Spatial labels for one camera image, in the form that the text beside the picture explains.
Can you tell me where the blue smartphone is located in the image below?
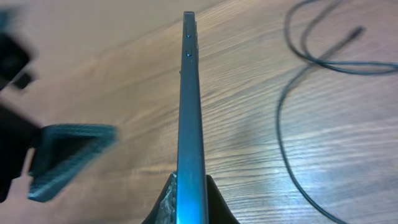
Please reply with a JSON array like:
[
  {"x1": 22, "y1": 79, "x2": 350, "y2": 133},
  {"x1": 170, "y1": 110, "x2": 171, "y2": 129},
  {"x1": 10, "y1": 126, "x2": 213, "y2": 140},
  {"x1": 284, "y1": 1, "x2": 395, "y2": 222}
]
[{"x1": 176, "y1": 11, "x2": 209, "y2": 224}]

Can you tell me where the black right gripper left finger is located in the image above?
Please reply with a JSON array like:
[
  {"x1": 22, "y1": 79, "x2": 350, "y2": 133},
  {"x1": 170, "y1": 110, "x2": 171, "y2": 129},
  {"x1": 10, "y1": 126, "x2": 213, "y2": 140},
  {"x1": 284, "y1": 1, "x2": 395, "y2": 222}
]
[{"x1": 142, "y1": 171, "x2": 177, "y2": 224}]

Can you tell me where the black charging cable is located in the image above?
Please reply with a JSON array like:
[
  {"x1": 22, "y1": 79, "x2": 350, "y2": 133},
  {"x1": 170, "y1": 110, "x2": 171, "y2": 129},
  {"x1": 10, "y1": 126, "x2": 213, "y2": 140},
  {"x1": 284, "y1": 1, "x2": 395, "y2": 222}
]
[{"x1": 275, "y1": 0, "x2": 398, "y2": 224}]

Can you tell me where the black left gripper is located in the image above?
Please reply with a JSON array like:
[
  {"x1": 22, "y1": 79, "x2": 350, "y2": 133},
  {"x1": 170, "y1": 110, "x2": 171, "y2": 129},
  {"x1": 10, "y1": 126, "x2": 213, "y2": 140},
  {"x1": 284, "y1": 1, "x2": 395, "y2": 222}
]
[{"x1": 1, "y1": 33, "x2": 118, "y2": 202}]

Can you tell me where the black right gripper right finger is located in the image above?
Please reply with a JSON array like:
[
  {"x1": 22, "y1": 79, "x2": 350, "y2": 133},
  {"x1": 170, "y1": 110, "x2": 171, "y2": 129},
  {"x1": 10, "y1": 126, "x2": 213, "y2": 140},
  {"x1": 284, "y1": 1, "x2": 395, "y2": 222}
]
[{"x1": 206, "y1": 175, "x2": 239, "y2": 224}]

